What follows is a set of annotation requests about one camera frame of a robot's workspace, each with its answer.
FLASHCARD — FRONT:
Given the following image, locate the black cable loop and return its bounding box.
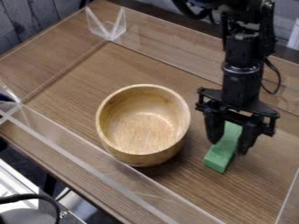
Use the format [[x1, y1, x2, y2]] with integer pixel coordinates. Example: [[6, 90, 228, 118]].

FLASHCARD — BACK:
[[0, 193, 62, 224]]

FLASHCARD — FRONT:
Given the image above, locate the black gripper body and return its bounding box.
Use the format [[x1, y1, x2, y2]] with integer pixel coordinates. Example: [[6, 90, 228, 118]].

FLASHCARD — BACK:
[[197, 63, 281, 136]]

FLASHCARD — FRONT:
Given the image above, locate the clear acrylic front wall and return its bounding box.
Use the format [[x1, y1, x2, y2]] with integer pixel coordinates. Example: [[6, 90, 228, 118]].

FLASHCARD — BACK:
[[0, 92, 226, 224]]

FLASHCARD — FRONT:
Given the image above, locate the green rectangular block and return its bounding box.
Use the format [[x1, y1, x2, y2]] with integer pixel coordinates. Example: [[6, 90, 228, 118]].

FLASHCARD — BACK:
[[204, 122, 242, 173]]

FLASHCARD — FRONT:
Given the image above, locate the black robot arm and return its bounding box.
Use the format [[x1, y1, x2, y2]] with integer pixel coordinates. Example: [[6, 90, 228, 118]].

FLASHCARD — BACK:
[[173, 0, 280, 154]]

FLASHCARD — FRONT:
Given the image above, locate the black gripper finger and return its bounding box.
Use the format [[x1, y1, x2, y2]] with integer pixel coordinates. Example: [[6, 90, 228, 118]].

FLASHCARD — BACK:
[[204, 102, 226, 144], [238, 116, 265, 155]]

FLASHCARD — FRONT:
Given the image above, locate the grey metal base plate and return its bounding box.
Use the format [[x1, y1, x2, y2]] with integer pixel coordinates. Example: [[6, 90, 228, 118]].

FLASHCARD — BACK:
[[0, 158, 90, 224]]

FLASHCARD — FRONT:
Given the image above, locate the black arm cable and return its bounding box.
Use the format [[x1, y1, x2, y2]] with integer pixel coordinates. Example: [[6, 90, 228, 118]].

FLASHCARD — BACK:
[[260, 57, 284, 95]]

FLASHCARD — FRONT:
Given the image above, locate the brown wooden bowl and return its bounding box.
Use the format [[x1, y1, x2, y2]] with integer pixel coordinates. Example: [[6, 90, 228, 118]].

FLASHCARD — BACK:
[[95, 84, 192, 167]]

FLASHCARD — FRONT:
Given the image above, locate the clear acrylic corner bracket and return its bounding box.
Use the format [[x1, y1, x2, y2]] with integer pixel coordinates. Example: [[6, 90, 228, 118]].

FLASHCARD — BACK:
[[85, 7, 127, 41]]

